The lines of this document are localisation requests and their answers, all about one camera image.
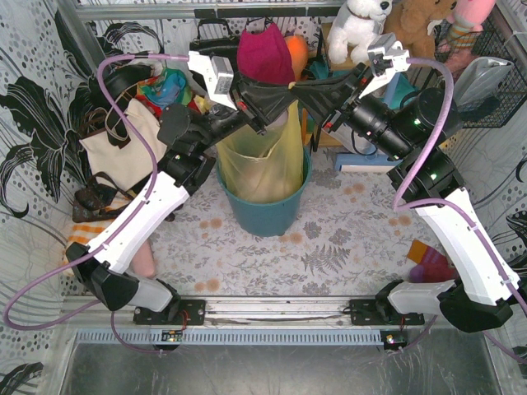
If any cream canvas tote bag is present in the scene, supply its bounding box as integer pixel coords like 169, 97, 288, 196
77, 97, 175, 194

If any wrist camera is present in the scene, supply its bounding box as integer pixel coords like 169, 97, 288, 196
187, 51, 236, 109
359, 33, 410, 98

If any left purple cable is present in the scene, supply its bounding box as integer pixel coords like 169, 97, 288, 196
2, 52, 190, 355

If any purple cable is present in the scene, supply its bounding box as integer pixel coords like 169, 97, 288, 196
2, 52, 190, 355
390, 57, 527, 363

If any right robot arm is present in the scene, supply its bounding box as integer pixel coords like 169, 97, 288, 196
291, 63, 526, 333

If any brown patterned bag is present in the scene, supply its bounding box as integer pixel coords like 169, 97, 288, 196
72, 171, 133, 223

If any teal trash bin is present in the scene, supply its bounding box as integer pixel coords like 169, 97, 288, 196
216, 149, 312, 237

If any orange checkered towel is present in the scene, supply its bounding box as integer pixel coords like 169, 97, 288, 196
65, 220, 113, 250

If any pink sponge roll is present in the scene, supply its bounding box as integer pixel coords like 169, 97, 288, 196
131, 239, 156, 278

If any brown teddy bear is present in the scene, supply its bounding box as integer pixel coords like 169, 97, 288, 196
383, 0, 457, 59

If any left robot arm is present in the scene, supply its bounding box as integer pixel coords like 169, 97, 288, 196
67, 77, 294, 312

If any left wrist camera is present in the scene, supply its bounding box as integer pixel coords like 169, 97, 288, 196
187, 51, 236, 109

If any silver foil pouch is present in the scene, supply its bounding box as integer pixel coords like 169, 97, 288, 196
454, 57, 515, 107

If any pink plush toy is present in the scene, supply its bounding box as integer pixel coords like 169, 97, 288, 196
439, 0, 496, 52

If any teal folded cloth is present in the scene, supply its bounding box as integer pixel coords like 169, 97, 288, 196
309, 61, 350, 80

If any blue floor mop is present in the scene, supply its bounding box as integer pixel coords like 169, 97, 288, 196
333, 73, 400, 174

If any red clothing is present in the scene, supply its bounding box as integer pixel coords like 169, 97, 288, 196
140, 100, 162, 119

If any white plush dog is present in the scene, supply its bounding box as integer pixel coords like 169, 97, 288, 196
328, 0, 392, 65

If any orange plush toy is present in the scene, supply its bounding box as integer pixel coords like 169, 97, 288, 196
285, 35, 309, 81

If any magenta cloth bag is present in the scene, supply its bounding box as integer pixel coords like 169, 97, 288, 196
236, 23, 295, 86

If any black leather handbag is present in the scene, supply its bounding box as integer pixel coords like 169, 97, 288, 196
189, 18, 240, 58

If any black round hat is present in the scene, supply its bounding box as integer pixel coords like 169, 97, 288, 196
88, 64, 152, 109

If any black wire basket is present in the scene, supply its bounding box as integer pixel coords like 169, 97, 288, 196
435, 18, 526, 128

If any yellow trash bag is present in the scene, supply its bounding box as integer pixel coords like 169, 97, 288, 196
216, 96, 304, 203

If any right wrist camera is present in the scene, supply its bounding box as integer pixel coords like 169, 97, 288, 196
359, 33, 410, 98

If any colorful printed cloth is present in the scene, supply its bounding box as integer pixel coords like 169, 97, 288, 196
135, 68, 193, 115

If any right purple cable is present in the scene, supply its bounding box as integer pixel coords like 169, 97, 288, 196
390, 57, 527, 363

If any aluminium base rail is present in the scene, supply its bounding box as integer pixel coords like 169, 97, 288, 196
61, 294, 504, 346

